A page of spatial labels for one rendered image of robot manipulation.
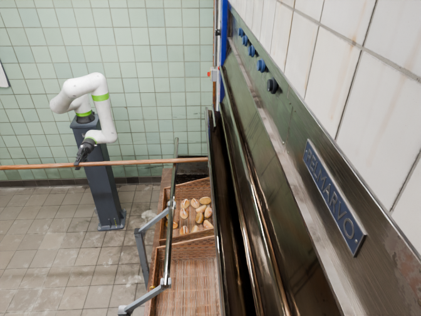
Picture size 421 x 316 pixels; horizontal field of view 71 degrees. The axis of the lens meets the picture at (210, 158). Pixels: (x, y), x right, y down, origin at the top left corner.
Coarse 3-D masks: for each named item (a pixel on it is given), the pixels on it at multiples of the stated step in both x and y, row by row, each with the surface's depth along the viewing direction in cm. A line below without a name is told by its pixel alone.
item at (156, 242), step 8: (168, 168) 291; (208, 168) 291; (168, 176) 280; (208, 176) 281; (160, 184) 271; (168, 184) 271; (160, 192) 262; (192, 192) 262; (200, 192) 262; (160, 200) 254; (160, 208) 246; (152, 248) 213; (152, 256) 207; (152, 264) 202; (184, 264) 202; (152, 272) 197; (208, 280) 192; (200, 296) 184; (144, 312) 175; (160, 312) 175
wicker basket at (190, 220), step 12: (204, 180) 241; (168, 192) 247; (180, 192) 247; (204, 192) 250; (180, 204) 248; (180, 216) 237; (192, 216) 237; (204, 216) 237; (204, 228) 227; (180, 240) 201
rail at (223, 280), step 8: (208, 112) 202; (208, 120) 192; (208, 128) 184; (208, 136) 176; (208, 144) 170; (216, 192) 135; (216, 200) 131; (216, 208) 127; (216, 216) 123; (216, 224) 119; (216, 232) 116; (224, 264) 104; (224, 272) 102; (224, 280) 99; (224, 288) 97; (224, 296) 94; (224, 304) 92; (224, 312) 90
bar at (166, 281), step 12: (168, 204) 166; (156, 216) 173; (168, 216) 159; (144, 228) 176; (168, 228) 151; (168, 240) 145; (144, 252) 187; (168, 252) 139; (144, 264) 194; (168, 264) 134; (144, 276) 202; (168, 276) 129; (156, 288) 131; (144, 300) 134; (120, 312) 138; (132, 312) 141
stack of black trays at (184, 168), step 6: (180, 156) 271; (186, 156) 271; (192, 156) 271; (198, 156) 271; (204, 156) 271; (186, 162) 265; (192, 162) 265; (198, 162) 265; (204, 162) 265; (180, 168) 258; (186, 168) 258; (192, 168) 258; (198, 168) 258; (204, 168) 258; (180, 174) 250; (186, 174) 250; (192, 174) 250; (198, 174) 250; (204, 174) 250; (180, 180) 254; (186, 180) 254; (192, 180) 254
